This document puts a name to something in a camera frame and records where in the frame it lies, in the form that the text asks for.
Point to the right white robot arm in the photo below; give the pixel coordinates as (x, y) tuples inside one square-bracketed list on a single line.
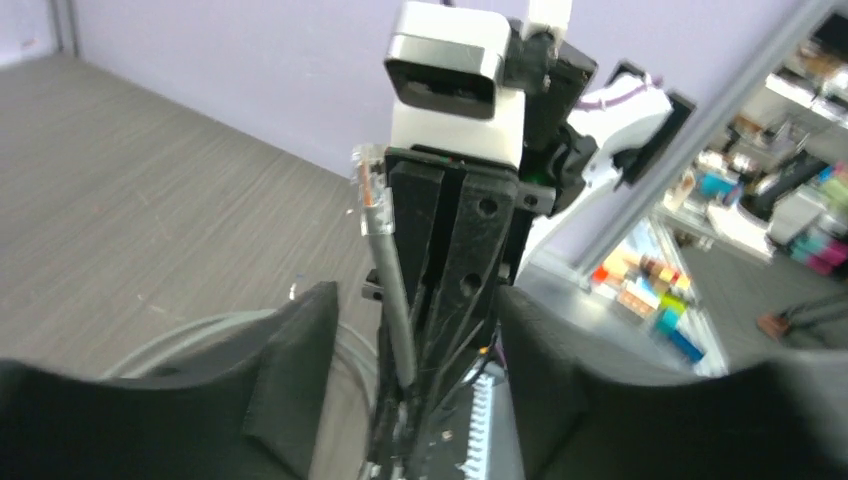
[(621, 128)]

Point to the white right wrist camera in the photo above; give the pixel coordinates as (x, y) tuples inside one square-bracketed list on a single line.
[(461, 76)]

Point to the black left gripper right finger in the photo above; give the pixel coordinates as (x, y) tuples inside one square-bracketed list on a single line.
[(586, 408)]

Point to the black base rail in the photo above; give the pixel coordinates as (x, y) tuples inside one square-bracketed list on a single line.
[(475, 440)]

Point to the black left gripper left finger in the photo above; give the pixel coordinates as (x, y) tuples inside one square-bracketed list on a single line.
[(248, 408)]

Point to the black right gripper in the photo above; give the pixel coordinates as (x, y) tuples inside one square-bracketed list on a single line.
[(450, 258)]

